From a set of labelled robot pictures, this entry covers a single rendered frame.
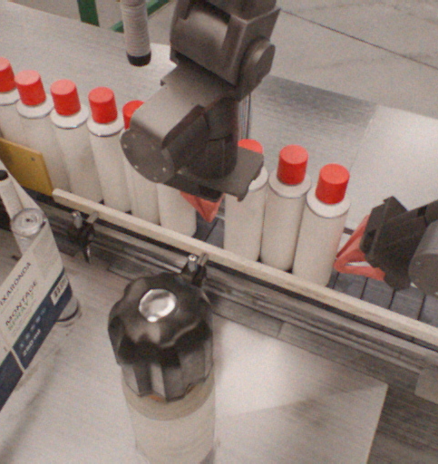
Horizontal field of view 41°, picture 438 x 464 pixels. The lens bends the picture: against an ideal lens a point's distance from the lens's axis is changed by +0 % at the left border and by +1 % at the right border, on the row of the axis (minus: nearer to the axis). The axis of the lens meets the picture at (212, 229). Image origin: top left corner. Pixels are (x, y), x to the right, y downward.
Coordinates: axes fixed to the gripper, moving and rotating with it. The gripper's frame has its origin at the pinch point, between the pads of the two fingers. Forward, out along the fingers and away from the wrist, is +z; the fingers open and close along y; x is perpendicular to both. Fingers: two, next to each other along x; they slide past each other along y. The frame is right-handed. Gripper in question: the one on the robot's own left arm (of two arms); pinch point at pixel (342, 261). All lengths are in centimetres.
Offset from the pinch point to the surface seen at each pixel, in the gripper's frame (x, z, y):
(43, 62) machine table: -49, 50, -33
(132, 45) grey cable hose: -37.2, 6.7, -9.0
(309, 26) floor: 12, 103, -200
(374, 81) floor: 43, 80, -171
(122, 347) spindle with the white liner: -23.0, -10.4, 31.6
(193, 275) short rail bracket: -12.6, 11.9, 8.6
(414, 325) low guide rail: 9.6, -4.9, 4.3
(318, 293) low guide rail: 0.2, 2.7, 4.3
